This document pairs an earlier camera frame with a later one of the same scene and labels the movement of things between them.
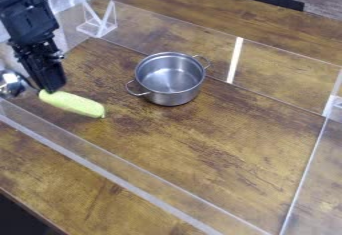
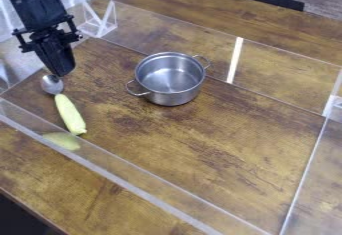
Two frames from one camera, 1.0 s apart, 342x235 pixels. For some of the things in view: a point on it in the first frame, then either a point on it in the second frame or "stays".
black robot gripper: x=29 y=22 -> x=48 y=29
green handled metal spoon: x=72 y=104 -> x=52 y=85
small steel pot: x=169 y=77 stays
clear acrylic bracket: x=96 y=26 stays
